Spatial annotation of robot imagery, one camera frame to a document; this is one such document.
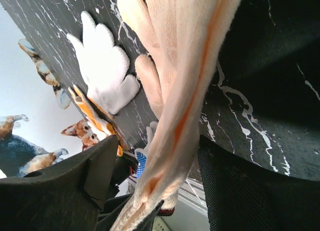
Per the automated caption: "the plain white knit glove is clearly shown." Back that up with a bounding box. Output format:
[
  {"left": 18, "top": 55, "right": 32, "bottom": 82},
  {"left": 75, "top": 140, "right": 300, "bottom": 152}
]
[{"left": 66, "top": 11, "right": 140, "bottom": 117}]

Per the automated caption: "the blue dotted white glove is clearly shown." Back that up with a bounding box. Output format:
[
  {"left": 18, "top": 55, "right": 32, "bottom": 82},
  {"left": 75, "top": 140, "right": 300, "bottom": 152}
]
[{"left": 134, "top": 121, "right": 158, "bottom": 179}]

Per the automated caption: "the orange palm white glove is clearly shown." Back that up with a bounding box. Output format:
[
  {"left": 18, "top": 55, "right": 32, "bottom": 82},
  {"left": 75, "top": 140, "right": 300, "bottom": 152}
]
[{"left": 68, "top": 84, "right": 128, "bottom": 141}]

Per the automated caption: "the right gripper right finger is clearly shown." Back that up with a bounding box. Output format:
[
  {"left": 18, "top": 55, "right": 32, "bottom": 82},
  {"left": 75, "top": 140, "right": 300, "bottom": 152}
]
[{"left": 197, "top": 136, "right": 320, "bottom": 231}]

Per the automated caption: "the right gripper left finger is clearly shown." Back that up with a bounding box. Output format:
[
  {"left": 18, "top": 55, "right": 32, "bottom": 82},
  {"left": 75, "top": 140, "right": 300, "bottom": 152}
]
[{"left": 0, "top": 135, "right": 118, "bottom": 231}]

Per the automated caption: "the cream glove red cuff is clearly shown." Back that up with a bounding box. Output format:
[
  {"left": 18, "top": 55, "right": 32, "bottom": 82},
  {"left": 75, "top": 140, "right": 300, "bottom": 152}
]
[{"left": 112, "top": 0, "right": 241, "bottom": 231}]

